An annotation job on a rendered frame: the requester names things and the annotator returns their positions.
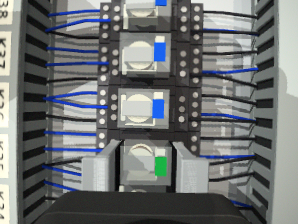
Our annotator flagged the grey relay with green button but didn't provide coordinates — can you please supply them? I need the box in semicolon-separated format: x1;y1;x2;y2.
120;139;172;186

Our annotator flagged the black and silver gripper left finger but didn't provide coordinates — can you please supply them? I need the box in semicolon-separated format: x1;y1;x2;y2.
82;140;123;192

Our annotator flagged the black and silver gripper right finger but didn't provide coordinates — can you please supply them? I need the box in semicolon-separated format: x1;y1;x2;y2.
169;142;210;193

